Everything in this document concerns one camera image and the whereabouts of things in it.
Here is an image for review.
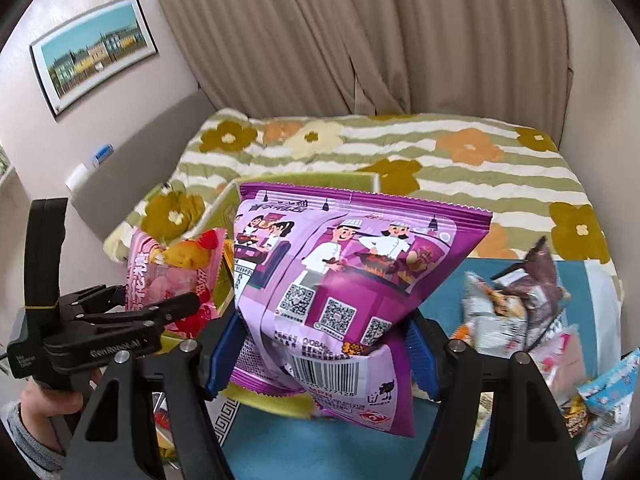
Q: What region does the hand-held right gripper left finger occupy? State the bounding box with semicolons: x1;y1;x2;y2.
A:
65;310;247;480

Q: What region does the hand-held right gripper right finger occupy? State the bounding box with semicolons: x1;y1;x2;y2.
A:
402;310;586;480

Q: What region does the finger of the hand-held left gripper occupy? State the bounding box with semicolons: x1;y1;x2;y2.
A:
82;292;202;335
60;284;128;313

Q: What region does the pink strawberry snack packet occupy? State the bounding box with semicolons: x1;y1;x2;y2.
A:
125;226;228;335

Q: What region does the large purple snack bag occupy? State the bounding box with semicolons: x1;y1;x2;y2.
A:
231;180;494;439

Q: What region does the green cardboard box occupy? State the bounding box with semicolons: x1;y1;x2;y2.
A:
192;171;383;448

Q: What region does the person's left forearm grey sleeve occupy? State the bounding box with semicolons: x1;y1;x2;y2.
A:
0;400;67;473

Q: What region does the person's left hand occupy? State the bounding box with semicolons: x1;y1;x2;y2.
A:
19;366;105;423

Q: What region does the grey white snack packet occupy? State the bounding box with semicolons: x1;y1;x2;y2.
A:
462;271;532;357

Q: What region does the blue patterned tablecloth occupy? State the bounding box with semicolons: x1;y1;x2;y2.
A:
210;255;626;480

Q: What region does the pale pink white snack packet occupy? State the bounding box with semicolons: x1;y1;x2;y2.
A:
529;324;592;402

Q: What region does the grey bed headboard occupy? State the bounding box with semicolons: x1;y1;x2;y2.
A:
67;85;221;248

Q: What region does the brown purple snack packet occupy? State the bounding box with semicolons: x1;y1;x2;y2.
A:
492;236;572;352

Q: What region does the yellow black snack packet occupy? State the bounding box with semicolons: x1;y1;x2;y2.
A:
556;392;592;439

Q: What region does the floral striped blanket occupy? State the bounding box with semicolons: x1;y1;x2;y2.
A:
102;107;625;311

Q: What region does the light blue snack packet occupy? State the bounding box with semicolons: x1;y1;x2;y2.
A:
575;350;640;457

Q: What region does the framed landscape picture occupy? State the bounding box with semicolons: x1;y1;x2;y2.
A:
29;0;160;121

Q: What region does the beige curtain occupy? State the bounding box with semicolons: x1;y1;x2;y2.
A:
145;0;573;117

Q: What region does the white wall box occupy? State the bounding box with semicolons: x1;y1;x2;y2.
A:
65;162;92;192

